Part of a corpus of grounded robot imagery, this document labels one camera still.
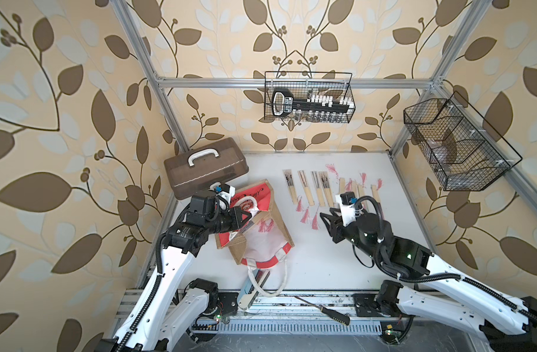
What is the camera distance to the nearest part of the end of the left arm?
0.50 m

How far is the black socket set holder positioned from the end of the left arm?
0.40 metres

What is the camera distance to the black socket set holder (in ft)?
2.72
